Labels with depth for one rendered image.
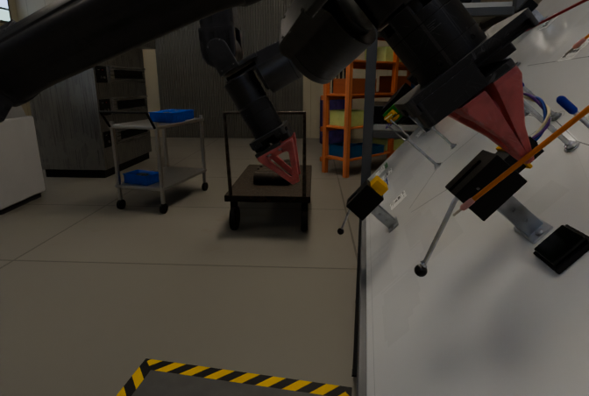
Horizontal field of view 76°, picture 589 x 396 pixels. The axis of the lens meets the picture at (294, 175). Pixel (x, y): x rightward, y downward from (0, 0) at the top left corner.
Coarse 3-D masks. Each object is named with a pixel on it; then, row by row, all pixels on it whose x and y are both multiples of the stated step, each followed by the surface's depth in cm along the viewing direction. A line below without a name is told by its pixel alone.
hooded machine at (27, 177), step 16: (16, 112) 371; (0, 128) 346; (16, 128) 366; (32, 128) 390; (0, 144) 346; (16, 144) 366; (32, 144) 390; (0, 160) 346; (16, 160) 366; (32, 160) 390; (0, 176) 346; (16, 176) 366; (32, 176) 389; (0, 192) 346; (16, 192) 366; (32, 192) 389; (0, 208) 347; (16, 208) 371
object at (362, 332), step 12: (360, 252) 86; (360, 264) 74; (360, 276) 69; (360, 288) 65; (360, 300) 62; (360, 312) 58; (360, 324) 55; (360, 336) 53; (360, 348) 50; (360, 360) 48; (360, 372) 46; (360, 384) 44
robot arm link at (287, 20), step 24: (312, 0) 29; (288, 24) 32; (312, 24) 30; (336, 24) 30; (288, 48) 33; (312, 48) 32; (336, 48) 31; (360, 48) 31; (312, 72) 33; (336, 72) 34
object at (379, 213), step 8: (368, 184) 74; (360, 192) 73; (368, 192) 73; (376, 192) 73; (352, 200) 74; (360, 200) 74; (368, 200) 73; (376, 200) 73; (352, 208) 74; (360, 208) 74; (368, 208) 74; (376, 208) 75; (360, 216) 74; (376, 216) 75; (384, 216) 75; (392, 216) 76; (384, 224) 75; (392, 224) 75
